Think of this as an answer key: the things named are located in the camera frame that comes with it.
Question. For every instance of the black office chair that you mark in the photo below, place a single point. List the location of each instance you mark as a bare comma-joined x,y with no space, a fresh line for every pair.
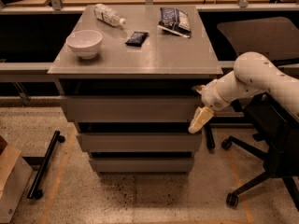
277,40

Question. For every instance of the small dark snack packet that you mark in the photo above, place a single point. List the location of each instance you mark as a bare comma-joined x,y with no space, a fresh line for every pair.
137,39

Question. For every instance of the grey bottom drawer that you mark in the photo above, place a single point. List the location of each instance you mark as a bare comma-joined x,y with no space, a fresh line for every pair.
142,165

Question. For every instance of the grey drawer cabinet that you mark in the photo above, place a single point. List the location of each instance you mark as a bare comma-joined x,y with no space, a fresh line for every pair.
164,66

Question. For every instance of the blue chip bag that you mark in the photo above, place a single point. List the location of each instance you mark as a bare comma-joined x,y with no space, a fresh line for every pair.
175,21

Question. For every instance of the white ceramic bowl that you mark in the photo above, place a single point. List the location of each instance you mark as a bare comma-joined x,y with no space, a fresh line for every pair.
85,44

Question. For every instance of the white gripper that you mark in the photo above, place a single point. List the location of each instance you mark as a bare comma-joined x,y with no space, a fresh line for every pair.
212,96

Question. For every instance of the grey middle drawer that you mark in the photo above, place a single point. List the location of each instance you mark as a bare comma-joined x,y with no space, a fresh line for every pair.
139,142

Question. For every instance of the cardboard box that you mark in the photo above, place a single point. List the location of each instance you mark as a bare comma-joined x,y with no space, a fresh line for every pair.
14,176

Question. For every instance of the grey top drawer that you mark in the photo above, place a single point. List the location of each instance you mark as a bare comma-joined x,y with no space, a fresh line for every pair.
129,109

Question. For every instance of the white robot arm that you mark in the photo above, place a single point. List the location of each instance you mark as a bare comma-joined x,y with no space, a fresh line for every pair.
252,74

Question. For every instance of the black table leg foot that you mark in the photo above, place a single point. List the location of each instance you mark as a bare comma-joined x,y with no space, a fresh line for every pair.
210,143

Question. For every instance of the grey drawer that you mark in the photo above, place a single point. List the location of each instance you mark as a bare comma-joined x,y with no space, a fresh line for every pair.
142,165
129,109
139,142

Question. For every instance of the clear plastic water bottle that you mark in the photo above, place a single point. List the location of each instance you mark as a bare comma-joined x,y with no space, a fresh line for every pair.
108,15

